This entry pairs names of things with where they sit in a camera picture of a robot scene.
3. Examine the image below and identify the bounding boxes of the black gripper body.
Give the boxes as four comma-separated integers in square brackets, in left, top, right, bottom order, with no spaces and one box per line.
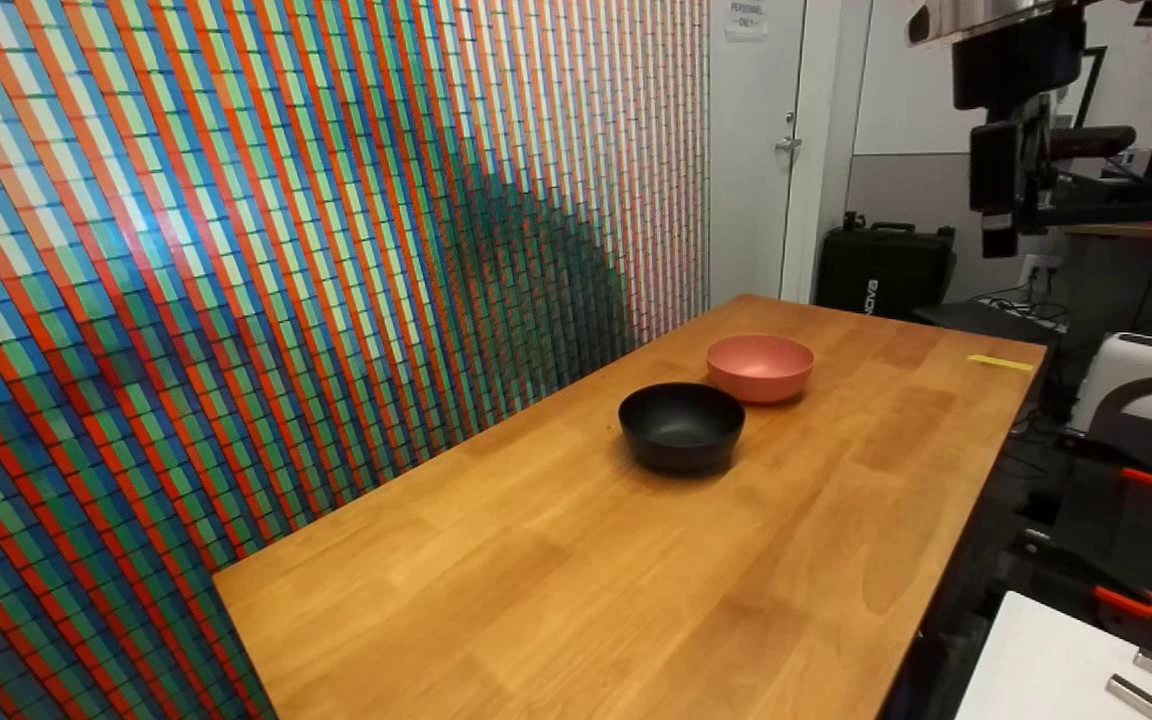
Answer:
[948,8,1093,120]

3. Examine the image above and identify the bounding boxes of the black bowl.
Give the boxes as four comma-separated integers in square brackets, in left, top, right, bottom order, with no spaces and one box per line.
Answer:
[617,380,749,479]

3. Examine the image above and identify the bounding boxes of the light-pink bowl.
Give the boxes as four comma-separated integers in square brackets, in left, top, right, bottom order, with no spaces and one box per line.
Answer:
[704,334,819,408]

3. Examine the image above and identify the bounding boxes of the dark desk with wooden edge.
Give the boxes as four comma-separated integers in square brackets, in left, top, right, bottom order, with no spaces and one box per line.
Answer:
[1020,176,1152,252]

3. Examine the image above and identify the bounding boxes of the black hard case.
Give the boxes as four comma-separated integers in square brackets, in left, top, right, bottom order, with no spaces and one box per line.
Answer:
[813,210,960,325]

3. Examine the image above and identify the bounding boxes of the yellow tape strip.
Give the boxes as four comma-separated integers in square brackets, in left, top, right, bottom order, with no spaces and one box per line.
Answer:
[960,350,1040,380]

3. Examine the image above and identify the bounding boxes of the white paper door sign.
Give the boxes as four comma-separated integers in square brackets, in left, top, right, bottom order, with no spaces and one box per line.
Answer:
[719,0,774,43]

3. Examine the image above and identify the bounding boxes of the white paper sheet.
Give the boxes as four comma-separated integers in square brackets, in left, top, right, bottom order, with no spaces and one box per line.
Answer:
[953,589,1152,720]

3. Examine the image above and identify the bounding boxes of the small silver metal bar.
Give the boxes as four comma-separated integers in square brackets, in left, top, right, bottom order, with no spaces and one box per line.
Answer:
[1103,669,1152,720]

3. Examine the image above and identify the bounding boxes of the black stereo camera bar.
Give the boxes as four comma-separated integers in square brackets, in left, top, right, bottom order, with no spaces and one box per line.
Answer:
[1046,125,1138,163]

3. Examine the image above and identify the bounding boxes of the white wall outlet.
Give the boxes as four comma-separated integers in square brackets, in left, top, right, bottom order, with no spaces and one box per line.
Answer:
[1020,248,1066,294]

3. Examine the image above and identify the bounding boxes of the metal door handle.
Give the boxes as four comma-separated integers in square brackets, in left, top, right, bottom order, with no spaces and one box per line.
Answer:
[770,108,805,176]

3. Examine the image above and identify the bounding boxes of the black clamp with orange handle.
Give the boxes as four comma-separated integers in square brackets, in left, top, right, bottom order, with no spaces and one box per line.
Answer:
[1060,433,1152,496]
[1015,525,1152,627]

